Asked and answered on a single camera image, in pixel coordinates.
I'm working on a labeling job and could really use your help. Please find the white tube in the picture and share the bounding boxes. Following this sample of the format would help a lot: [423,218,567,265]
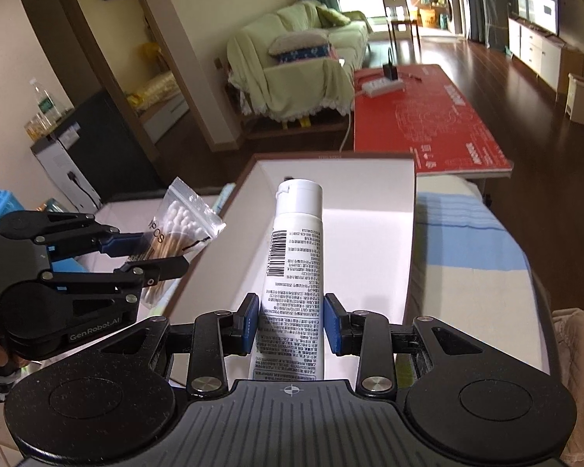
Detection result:
[251,179,324,381]

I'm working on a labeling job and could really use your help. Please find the cotton swab bag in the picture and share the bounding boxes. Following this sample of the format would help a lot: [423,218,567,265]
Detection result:
[138,176,228,310]

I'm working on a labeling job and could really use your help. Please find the black white appliance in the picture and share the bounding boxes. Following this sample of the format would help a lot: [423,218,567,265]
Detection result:
[30,91,162,213]

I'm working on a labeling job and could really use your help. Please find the checkered tablecloth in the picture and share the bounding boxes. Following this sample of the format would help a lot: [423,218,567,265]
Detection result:
[404,175,557,374]

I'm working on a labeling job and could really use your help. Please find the plastic water bottle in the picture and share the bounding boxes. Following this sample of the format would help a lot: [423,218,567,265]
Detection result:
[29,78,62,125]

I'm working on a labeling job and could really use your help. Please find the brown white storage box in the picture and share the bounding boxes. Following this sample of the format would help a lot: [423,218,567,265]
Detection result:
[162,151,418,385]

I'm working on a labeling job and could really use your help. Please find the quilted beige chair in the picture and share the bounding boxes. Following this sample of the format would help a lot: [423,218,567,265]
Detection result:
[552,308,584,466]

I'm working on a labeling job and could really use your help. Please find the red coffee table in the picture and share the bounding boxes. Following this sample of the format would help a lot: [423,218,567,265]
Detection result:
[353,64,513,179]

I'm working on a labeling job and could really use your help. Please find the white power strip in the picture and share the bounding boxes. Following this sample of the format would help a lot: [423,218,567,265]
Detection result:
[362,77,406,98]

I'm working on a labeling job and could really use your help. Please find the green covered sofa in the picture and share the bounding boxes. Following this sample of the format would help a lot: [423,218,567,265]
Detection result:
[227,0,371,121]

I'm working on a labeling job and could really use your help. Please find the grey sofa cushion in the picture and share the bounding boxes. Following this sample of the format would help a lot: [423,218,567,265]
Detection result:
[268,28,329,57]

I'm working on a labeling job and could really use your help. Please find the white waste bin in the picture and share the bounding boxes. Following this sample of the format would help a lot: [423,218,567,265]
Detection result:
[565,73,584,125]

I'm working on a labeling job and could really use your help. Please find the wooden chair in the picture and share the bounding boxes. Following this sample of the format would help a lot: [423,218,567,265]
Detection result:
[382,0,421,49]

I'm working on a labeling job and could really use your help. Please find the white tv cabinet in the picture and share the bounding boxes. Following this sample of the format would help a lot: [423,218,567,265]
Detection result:
[508,19,584,96]

